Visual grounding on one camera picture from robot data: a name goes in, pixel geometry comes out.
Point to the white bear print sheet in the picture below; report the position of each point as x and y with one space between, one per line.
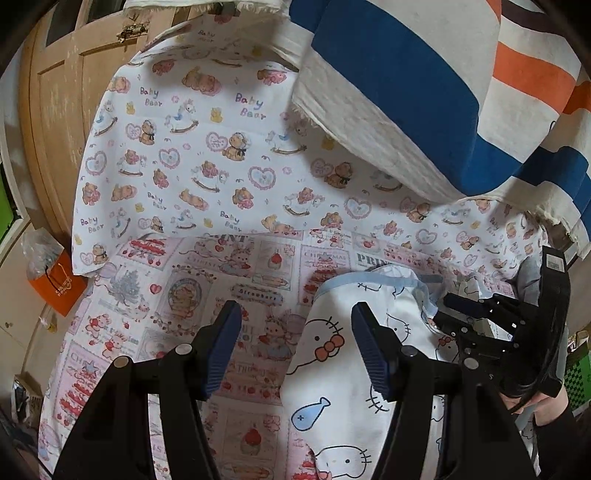
207 138

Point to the person's right hand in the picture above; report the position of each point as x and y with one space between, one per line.
549 408

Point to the person's right forearm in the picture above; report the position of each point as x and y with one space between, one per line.
563 447

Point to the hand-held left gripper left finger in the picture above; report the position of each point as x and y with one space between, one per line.
221 353

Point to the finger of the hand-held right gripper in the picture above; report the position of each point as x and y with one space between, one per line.
475 346
466 303

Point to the white cat print pants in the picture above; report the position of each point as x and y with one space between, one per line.
332 369

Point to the green checkered box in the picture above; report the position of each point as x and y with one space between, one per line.
577 383

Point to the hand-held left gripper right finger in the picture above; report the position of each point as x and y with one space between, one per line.
371 353

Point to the orange paper bag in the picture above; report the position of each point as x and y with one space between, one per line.
60 290

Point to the wooden door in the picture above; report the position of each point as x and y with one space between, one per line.
60 115

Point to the blue orange striped blanket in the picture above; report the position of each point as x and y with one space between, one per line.
392 69

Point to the grey fleece cloth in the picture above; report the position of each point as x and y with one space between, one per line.
528 281

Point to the pink patchwork print bedsheet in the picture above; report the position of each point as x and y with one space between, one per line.
161 295

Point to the clear plastic bag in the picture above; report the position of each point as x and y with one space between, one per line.
41 251

